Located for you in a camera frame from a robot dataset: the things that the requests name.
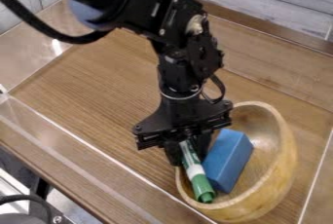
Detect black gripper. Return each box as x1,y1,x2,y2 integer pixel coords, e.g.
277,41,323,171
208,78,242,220
132,98,232,167

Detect green and white marker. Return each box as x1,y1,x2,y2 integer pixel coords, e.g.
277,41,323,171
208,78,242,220
179,140,214,204

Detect brown wooden bowl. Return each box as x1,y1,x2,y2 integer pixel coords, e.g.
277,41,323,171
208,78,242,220
175,101,298,223

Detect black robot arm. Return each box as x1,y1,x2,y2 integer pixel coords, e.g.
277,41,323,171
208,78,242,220
69,0,232,167

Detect blue rectangular block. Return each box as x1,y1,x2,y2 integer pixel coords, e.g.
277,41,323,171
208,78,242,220
202,129,254,194

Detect clear acrylic front wall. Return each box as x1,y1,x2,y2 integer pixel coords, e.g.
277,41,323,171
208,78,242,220
0,85,215,224

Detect clear acrylic wall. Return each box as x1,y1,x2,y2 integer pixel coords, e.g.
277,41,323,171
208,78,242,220
297,130,333,224
210,17,333,112
0,0,88,92
0,85,215,224

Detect clear acrylic back wall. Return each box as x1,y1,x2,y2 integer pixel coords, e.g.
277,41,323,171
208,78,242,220
210,17,333,112

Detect clear acrylic right wall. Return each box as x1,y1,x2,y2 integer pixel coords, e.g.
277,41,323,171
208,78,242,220
297,130,333,224

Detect black metal table frame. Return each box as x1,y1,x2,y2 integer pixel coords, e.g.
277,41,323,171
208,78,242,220
0,149,88,224

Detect clear acrylic left wall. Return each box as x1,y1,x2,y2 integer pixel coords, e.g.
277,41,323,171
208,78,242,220
0,0,88,92

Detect black cable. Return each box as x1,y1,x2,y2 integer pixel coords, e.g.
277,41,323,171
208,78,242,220
0,0,109,45

